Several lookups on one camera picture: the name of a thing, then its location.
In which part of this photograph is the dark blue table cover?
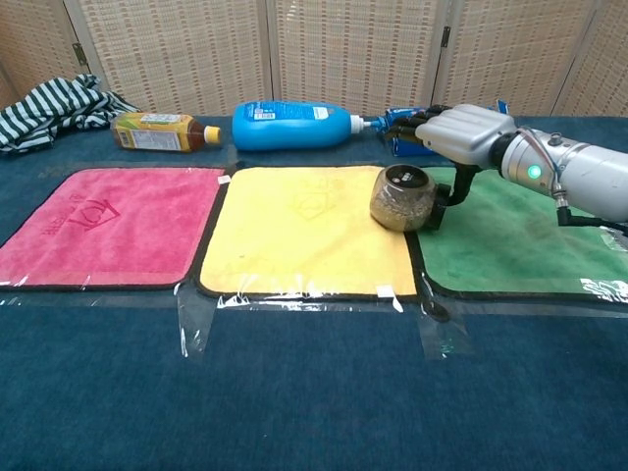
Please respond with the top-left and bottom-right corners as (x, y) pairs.
(0, 113), (628, 471)

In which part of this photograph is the tea bottle yellow cap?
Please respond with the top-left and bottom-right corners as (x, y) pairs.
(111, 111), (223, 154)

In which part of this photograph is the woven folding screen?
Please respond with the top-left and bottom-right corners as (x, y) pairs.
(0, 0), (628, 120)

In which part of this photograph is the green white striped cloth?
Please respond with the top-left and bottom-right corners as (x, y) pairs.
(0, 73), (141, 156)

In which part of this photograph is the yellow towel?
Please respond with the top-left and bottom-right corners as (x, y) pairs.
(195, 165), (419, 299)

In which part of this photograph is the grain-filled jar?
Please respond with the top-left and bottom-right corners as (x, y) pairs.
(369, 165), (450, 232)

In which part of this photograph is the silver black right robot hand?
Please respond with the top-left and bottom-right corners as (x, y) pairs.
(385, 103), (516, 206)

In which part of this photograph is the blue Oreo cookie box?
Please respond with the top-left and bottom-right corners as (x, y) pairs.
(383, 99), (512, 158)

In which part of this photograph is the blue detergent bottle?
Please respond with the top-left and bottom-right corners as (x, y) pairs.
(231, 100), (389, 152)

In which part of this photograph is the pink towel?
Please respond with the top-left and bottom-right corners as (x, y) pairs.
(0, 166), (227, 291)

